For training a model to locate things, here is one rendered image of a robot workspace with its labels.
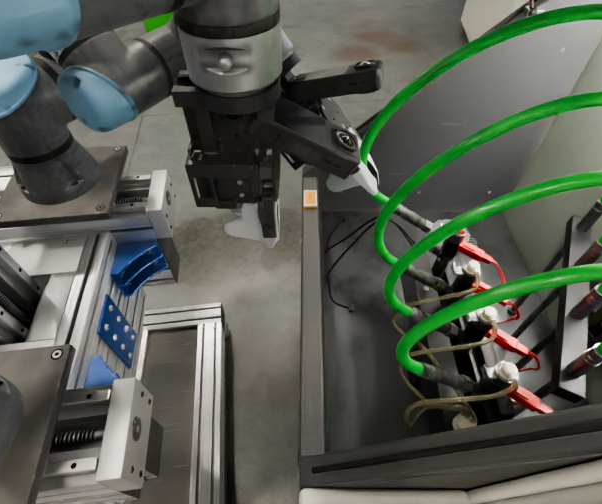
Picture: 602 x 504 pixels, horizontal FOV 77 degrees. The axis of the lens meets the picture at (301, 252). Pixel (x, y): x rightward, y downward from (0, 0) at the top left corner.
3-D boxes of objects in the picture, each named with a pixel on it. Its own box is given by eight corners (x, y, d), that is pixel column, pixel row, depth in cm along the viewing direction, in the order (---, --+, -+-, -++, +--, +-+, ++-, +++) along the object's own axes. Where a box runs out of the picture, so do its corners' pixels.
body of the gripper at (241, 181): (209, 165, 43) (184, 55, 33) (286, 166, 43) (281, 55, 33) (197, 214, 38) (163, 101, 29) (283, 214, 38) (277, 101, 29)
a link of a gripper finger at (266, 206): (262, 216, 44) (255, 154, 37) (278, 216, 44) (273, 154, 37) (259, 247, 41) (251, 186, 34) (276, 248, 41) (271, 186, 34)
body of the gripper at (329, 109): (309, 153, 59) (257, 87, 54) (355, 120, 54) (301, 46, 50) (297, 175, 53) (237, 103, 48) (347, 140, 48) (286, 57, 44)
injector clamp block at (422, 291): (393, 292, 86) (407, 249, 74) (437, 292, 86) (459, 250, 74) (422, 459, 65) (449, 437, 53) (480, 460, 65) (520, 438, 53)
